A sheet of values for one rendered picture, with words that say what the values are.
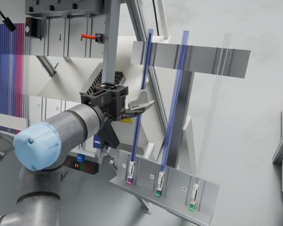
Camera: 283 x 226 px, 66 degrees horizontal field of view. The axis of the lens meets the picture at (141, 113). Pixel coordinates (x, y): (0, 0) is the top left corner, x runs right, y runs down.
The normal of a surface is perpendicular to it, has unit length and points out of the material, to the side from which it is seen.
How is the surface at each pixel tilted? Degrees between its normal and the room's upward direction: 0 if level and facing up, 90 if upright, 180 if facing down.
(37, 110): 43
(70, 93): 0
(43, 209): 47
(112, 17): 90
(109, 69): 90
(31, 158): 61
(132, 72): 0
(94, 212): 0
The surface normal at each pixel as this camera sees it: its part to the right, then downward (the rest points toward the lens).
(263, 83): -0.23, -0.62
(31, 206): 0.05, -0.69
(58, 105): -0.40, 0.07
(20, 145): -0.48, 0.36
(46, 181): 0.55, -0.65
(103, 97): 0.87, 0.22
